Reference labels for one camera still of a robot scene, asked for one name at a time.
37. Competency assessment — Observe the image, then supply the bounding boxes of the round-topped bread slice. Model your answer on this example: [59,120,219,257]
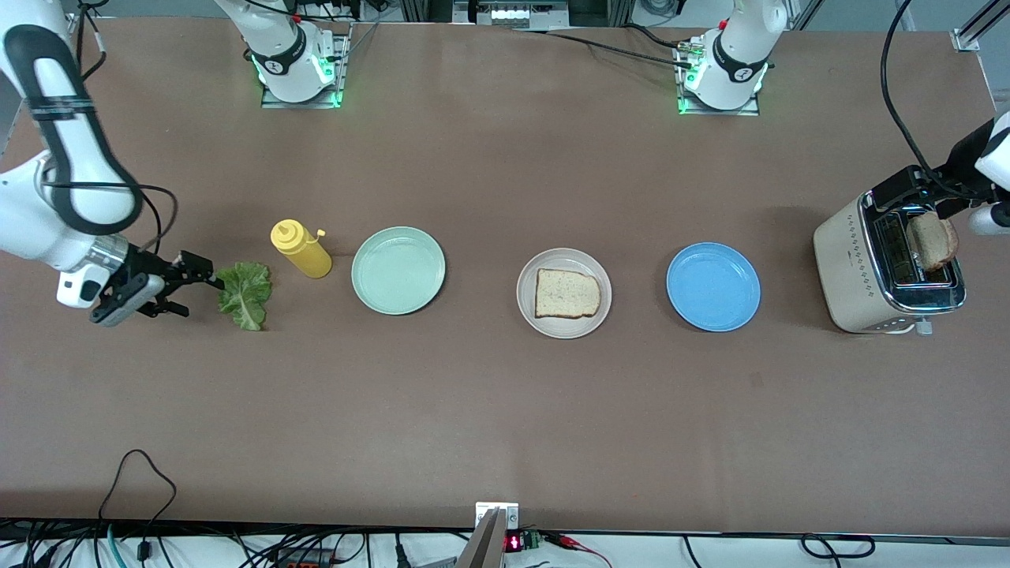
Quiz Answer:
[905,211,960,273]

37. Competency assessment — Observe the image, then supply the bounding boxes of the green lettuce leaf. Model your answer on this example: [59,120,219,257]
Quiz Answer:
[215,261,274,332]

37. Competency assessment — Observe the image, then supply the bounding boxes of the yellow mustard squeeze bottle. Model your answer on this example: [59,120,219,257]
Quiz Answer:
[271,219,334,279]

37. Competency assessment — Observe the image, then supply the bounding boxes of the square-cornered bread slice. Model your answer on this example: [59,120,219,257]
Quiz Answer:
[535,268,602,320]

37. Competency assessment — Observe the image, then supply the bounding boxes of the mint green plate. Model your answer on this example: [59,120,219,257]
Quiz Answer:
[351,226,447,316]

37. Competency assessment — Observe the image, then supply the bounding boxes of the blue plate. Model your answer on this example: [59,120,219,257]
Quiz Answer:
[666,241,762,333]

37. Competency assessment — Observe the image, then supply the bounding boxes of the beige plate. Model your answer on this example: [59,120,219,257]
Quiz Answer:
[516,248,613,340]

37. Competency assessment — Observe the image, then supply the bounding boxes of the cream and chrome toaster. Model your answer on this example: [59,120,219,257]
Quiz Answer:
[813,188,967,336]

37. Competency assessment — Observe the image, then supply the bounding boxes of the grey metal bar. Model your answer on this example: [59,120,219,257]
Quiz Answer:
[456,508,506,568]

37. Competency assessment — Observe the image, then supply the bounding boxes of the white power unit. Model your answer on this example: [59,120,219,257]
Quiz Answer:
[454,0,570,30]

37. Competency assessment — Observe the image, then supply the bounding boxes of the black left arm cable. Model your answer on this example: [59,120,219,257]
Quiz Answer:
[880,0,960,190]

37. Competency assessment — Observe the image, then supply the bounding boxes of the aluminium frame corner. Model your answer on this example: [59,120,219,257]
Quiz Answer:
[951,0,1010,53]

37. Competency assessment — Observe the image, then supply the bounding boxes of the looped thin black cable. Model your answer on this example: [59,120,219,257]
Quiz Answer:
[99,449,177,521]

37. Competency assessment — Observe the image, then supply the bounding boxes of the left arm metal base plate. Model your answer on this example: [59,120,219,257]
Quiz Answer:
[677,39,762,117]

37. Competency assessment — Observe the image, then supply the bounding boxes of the tangled cable bundle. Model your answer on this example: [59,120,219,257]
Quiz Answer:
[0,517,474,568]

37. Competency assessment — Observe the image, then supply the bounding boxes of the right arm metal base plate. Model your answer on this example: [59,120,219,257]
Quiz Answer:
[260,32,352,110]

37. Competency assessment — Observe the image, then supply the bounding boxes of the long black table cable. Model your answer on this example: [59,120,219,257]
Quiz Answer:
[505,28,695,68]

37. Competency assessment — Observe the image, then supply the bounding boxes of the coiled black cable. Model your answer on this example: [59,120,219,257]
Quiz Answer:
[801,534,877,560]

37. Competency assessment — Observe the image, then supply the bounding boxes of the small white metal bracket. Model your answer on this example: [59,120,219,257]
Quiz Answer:
[475,502,520,531]

